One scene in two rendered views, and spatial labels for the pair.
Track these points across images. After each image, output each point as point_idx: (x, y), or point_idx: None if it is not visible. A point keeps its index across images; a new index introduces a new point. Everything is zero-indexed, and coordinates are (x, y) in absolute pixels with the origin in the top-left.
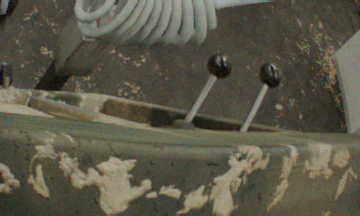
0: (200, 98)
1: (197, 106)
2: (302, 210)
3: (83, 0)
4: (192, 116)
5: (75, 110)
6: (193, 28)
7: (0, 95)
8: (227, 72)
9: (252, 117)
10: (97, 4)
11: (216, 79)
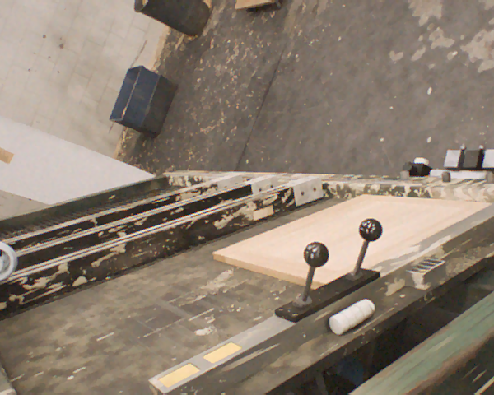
0: (358, 256)
1: (356, 262)
2: None
3: None
4: (355, 269)
5: (440, 230)
6: (7, 271)
7: (464, 194)
8: (365, 238)
9: (304, 289)
10: (6, 253)
11: (366, 242)
